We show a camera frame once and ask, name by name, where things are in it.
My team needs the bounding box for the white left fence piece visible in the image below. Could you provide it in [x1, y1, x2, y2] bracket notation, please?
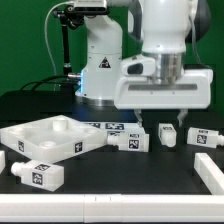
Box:
[0, 151, 5, 174]

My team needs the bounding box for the white fence rail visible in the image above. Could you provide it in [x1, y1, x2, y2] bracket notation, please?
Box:
[194, 153, 224, 196]
[0, 194, 224, 223]

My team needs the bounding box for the black cables bundle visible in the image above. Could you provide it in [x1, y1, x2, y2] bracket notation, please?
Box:
[19, 75, 81, 92]

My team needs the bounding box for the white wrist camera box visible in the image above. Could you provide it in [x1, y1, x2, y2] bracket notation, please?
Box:
[121, 54, 156, 76]

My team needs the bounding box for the white square tabletop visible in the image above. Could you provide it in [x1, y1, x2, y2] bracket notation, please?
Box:
[0, 115, 107, 163]

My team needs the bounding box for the grey cable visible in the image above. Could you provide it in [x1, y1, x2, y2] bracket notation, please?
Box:
[44, 1, 75, 92]

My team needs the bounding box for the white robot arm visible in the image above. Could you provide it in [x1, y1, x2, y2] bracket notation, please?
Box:
[76, 0, 213, 120]

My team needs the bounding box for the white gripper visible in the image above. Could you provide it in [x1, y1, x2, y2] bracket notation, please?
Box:
[114, 69, 213, 127]

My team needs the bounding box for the white right fence rail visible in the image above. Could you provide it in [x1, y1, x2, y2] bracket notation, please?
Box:
[194, 153, 224, 196]

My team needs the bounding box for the black camera stand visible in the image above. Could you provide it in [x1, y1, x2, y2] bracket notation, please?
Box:
[52, 4, 88, 88]

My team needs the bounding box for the white front fence rail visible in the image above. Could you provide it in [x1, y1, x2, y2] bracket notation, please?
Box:
[0, 194, 224, 223]

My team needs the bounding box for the white marker tag sheet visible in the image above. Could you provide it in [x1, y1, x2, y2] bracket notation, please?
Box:
[86, 122, 145, 134]

